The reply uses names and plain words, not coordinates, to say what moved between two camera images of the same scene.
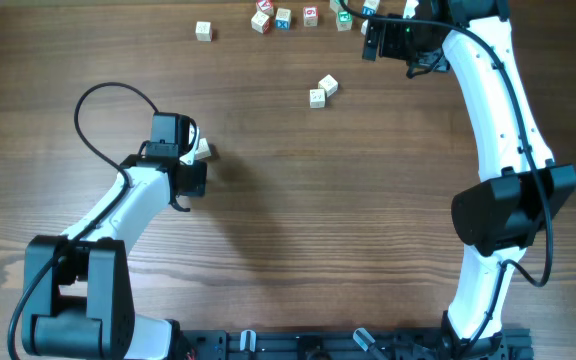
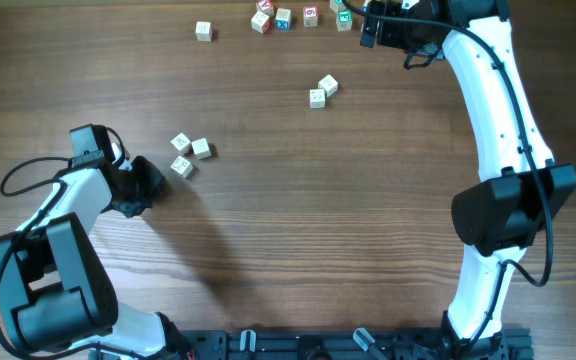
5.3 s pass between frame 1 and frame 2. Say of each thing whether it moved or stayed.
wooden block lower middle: stayed
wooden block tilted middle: stayed
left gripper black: moved
